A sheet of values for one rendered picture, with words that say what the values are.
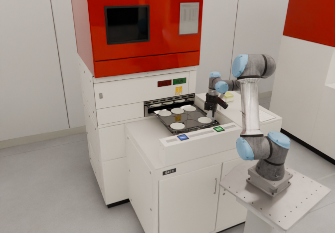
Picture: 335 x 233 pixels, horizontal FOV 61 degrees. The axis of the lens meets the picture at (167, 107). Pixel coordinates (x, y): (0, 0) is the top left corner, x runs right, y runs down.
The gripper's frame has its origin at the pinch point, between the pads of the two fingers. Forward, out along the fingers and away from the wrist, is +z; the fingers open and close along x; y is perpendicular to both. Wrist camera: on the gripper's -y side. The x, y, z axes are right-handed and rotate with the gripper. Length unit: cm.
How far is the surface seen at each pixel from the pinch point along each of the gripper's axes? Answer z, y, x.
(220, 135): -3.3, -9.6, 25.8
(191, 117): 1.3, 17.0, 0.5
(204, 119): 1.2, 7.0, 0.0
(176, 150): 0.2, 11.8, 47.7
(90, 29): -63, 76, 31
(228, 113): -5.2, -9.0, -4.9
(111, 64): -39, 68, 23
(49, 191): 91, 144, 25
